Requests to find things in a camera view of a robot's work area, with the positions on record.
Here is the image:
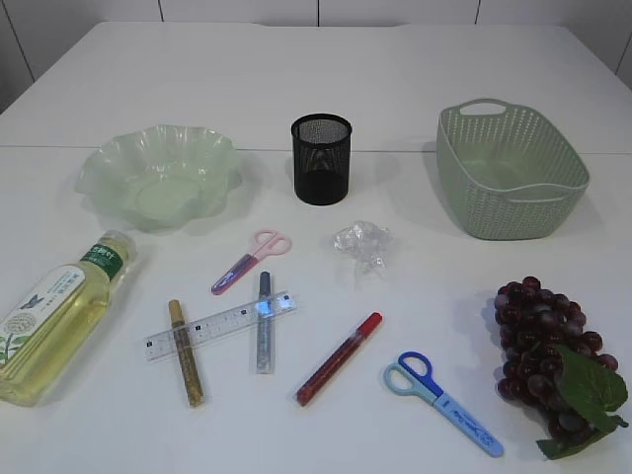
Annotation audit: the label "clear plastic sheet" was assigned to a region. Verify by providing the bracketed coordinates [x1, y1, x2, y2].
[331, 220, 392, 291]

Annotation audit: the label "purple grape bunch with leaf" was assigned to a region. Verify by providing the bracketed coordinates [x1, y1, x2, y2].
[494, 276, 629, 460]

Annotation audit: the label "yellow tea drink bottle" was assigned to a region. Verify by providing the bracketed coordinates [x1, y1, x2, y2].
[1, 230, 136, 407]

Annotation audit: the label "silver glitter pen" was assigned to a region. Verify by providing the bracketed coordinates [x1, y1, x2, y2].
[256, 272, 273, 374]

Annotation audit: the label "black mesh pen holder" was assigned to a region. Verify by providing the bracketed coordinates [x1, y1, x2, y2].
[290, 113, 353, 206]

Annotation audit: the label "red glitter pen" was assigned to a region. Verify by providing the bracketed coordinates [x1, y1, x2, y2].
[295, 312, 383, 407]

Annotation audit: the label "green wavy glass plate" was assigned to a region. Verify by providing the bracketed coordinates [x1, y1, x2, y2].
[75, 124, 239, 231]

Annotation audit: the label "clear plastic ruler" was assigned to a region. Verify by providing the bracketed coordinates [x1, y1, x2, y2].
[143, 291, 298, 362]

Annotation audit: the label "gold glitter pen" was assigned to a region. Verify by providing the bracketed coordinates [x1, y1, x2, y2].
[168, 299, 204, 408]

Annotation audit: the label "green plastic woven basket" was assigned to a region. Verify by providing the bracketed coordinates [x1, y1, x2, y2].
[435, 99, 590, 241]

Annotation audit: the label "pink small scissors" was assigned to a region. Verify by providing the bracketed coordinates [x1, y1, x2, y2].
[210, 229, 292, 295]

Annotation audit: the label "blue capped scissors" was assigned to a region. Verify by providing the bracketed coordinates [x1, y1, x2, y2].
[382, 351, 505, 458]

